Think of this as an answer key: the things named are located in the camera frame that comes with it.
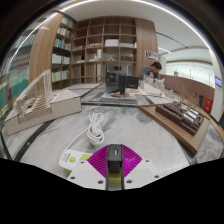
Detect wall screen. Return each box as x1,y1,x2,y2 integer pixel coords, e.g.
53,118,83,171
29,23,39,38
214,75,223,88

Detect flat wooden base board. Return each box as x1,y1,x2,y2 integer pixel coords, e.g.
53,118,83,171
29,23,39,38
138,103,212,156

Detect white coiled cable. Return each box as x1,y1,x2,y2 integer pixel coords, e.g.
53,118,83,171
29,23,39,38
60,111,106,157

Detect person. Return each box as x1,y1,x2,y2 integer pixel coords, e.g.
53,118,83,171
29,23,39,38
138,61,163,83

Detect black display boxes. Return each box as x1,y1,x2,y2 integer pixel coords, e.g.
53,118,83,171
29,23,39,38
104,64,140,95

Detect book-filled shelf unit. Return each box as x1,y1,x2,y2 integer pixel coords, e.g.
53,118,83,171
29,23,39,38
0,19,38,121

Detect white slatted architectural model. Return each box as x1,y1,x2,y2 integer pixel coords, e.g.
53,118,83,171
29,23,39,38
3,69,83,136

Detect small white architectural models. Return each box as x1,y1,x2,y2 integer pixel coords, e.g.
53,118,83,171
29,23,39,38
139,77,168,98

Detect red bin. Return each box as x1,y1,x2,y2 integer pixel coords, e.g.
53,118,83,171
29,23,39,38
203,97,214,115

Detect wall poster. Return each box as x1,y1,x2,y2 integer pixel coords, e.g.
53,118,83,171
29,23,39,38
144,49,159,62

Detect green and white power strip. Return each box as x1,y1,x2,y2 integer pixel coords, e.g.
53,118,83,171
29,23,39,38
58,148,123,185

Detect wooden shelf unit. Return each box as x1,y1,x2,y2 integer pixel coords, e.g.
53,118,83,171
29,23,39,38
28,11,159,91

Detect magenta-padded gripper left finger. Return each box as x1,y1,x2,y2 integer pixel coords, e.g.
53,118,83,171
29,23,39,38
66,144,110,191

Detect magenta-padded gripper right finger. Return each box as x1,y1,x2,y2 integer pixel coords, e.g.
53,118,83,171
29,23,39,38
120,144,162,191

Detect small black charger block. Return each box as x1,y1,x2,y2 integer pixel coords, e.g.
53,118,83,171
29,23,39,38
106,143,123,175

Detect dark bin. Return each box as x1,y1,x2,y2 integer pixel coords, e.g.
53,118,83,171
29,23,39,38
196,94,205,108

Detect dark brown building model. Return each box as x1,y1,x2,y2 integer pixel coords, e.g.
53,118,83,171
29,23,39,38
155,100,205,137

